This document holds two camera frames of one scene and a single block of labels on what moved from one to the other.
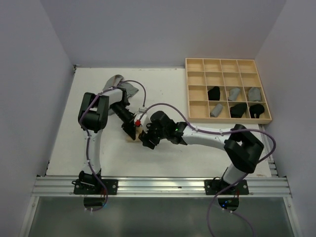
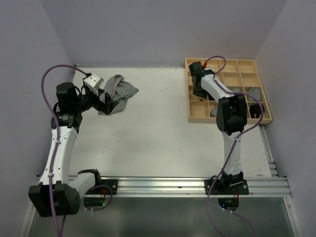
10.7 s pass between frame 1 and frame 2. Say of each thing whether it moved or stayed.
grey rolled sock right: stayed
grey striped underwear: stayed
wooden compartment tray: stayed
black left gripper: moved
